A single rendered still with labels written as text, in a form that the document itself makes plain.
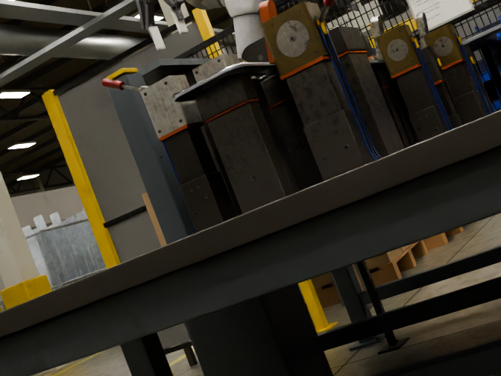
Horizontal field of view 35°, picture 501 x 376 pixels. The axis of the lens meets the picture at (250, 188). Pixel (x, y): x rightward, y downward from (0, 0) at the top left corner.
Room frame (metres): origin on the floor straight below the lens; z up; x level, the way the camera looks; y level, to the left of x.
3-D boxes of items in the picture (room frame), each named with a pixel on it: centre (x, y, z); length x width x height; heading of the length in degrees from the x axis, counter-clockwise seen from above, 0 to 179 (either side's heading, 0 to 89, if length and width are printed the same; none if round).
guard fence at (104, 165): (4.91, 0.45, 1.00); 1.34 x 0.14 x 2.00; 64
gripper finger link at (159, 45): (2.25, 0.09, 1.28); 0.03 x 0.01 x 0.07; 136
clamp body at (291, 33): (1.63, -0.22, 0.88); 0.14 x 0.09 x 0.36; 60
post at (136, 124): (1.98, 0.20, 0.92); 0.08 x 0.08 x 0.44; 60
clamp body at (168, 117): (1.82, 0.11, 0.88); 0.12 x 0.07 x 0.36; 60
